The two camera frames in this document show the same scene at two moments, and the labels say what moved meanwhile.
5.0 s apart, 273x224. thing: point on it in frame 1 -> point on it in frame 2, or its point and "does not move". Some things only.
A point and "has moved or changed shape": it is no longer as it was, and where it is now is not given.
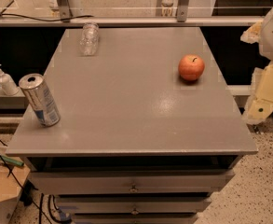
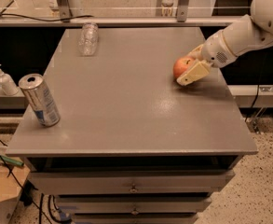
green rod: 10,161 does not move
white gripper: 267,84 -> 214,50
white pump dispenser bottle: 6,81 does not move
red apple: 191,67 has moved or changed shape
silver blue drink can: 40,98 does not move
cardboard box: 4,187 does not move
